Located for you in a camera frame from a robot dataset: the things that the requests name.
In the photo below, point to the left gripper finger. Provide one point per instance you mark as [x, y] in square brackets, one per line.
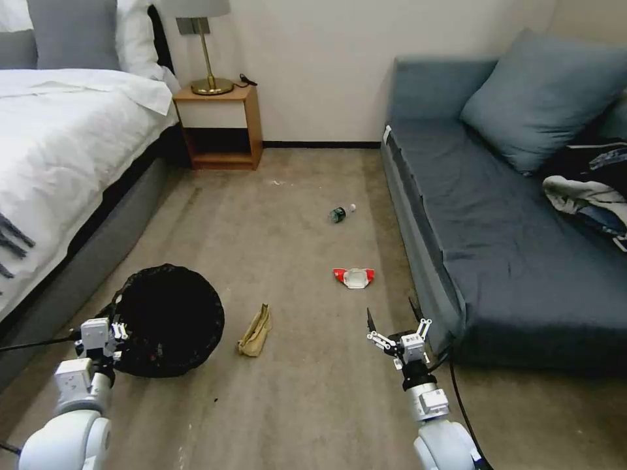
[114, 355]
[120, 331]

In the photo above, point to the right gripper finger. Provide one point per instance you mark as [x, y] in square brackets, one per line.
[422, 329]
[380, 340]

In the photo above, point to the black trash bin with bag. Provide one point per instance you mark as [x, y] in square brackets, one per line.
[169, 320]

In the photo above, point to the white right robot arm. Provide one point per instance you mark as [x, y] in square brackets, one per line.
[438, 431]

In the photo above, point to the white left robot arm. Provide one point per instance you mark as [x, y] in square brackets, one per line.
[73, 421]

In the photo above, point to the red and white wrapper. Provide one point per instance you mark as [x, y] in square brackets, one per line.
[354, 278]

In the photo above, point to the blue-grey sofa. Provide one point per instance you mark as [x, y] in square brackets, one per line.
[490, 235]

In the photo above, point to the tan crumpled paper bag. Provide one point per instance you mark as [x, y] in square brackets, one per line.
[255, 333]

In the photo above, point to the dark green plastic bottle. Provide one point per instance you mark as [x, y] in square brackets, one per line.
[338, 215]

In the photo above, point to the grey fringed blanket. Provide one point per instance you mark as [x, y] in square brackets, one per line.
[12, 242]

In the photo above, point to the white bed sheet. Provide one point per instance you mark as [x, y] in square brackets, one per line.
[63, 147]

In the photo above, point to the white sofa tag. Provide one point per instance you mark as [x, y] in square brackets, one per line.
[388, 134]

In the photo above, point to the pale grey garment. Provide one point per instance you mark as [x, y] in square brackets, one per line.
[578, 192]

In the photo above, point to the dark garment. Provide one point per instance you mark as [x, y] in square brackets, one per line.
[583, 156]

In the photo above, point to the wooden nightstand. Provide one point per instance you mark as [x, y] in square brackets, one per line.
[215, 110]

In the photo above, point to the large blue-grey cushion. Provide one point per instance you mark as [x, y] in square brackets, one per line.
[534, 103]

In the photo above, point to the brass table lamp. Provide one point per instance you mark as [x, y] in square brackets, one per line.
[211, 87]

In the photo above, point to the small blue-grey cushion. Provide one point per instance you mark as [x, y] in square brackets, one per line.
[616, 120]

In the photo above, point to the black headboard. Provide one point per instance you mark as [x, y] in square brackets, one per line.
[164, 44]

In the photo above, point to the white pillow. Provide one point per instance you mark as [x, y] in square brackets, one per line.
[14, 14]
[137, 34]

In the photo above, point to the small grey pillow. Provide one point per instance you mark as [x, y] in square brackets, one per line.
[17, 51]

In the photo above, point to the large grey pillow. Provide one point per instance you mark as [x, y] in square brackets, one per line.
[73, 34]

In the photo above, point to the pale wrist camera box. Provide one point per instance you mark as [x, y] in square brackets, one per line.
[94, 334]
[412, 348]

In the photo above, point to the grey upholstered bed frame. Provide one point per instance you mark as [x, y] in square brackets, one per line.
[112, 215]

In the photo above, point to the small black lamp switch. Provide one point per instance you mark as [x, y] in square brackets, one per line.
[246, 79]

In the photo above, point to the grey wall plate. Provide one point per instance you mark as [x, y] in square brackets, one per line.
[185, 25]

